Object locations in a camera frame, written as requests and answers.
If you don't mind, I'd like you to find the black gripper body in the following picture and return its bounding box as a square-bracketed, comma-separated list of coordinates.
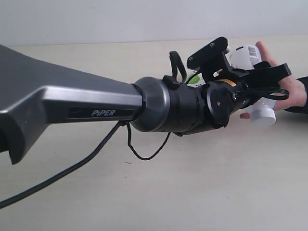
[205, 68, 261, 130]

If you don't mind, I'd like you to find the green white label bottle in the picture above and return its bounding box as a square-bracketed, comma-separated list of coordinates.
[227, 44, 277, 128]

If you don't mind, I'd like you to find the black sleeved forearm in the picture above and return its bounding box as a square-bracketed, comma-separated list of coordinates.
[285, 77, 308, 115]

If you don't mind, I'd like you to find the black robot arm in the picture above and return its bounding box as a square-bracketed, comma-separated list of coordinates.
[0, 46, 291, 164]

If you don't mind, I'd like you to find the green apple label bottle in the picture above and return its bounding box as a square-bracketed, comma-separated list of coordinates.
[186, 70, 205, 87]

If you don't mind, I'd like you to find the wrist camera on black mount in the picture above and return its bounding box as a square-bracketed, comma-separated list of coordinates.
[186, 37, 231, 82]

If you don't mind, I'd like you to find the black camera cable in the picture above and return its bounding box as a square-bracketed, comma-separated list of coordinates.
[0, 51, 290, 209]

